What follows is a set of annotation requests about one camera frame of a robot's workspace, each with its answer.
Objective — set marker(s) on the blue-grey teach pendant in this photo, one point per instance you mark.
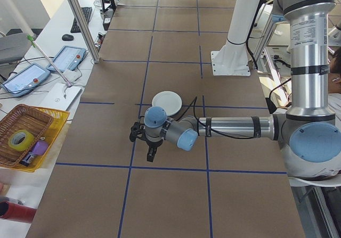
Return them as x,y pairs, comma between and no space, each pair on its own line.
66,58
24,79

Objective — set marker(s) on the slanted aluminium frame post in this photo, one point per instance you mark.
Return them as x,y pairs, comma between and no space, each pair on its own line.
80,17

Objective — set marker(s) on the brown wicker basket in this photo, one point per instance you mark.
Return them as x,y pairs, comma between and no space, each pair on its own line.
24,121

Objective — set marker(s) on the silver closed laptop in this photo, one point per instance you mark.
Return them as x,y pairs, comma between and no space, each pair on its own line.
62,97

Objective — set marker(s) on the red cylinder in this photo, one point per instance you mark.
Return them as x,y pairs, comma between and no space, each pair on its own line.
18,211

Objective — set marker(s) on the plain white plate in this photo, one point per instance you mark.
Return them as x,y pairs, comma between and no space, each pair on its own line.
167,101

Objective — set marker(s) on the long reacher grabber stick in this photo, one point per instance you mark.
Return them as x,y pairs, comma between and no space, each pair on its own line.
48,58

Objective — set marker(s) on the yellow plastic basket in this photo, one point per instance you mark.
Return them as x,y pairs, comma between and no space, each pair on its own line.
60,118

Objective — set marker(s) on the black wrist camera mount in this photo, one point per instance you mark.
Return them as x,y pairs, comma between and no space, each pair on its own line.
137,132

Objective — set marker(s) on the small purple object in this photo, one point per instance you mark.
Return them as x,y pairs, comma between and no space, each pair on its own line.
40,147

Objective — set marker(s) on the black keyboard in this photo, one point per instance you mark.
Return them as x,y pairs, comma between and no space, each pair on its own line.
74,27

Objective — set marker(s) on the small black orange electronic module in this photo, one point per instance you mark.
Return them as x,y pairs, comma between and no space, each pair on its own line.
100,37

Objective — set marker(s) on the white desk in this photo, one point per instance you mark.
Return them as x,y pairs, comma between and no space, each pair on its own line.
50,27

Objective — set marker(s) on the white cloth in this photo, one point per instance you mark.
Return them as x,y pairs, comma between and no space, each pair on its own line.
72,75

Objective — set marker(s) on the black computer mouse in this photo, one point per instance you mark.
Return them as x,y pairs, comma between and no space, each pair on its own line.
67,37

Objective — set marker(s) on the yellow-green tape roll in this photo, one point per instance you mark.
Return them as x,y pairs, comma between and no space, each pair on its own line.
28,138

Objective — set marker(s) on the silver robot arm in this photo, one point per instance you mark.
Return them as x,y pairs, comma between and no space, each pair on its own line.
309,62

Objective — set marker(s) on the white camera pedestal column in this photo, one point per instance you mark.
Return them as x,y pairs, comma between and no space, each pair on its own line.
239,22

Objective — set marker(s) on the small black white device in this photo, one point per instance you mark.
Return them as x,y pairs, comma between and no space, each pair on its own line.
26,159

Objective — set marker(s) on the person in white shirt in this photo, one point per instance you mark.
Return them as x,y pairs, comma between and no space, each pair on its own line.
336,67

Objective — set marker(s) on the black box with white label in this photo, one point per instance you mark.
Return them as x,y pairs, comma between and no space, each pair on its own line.
108,21

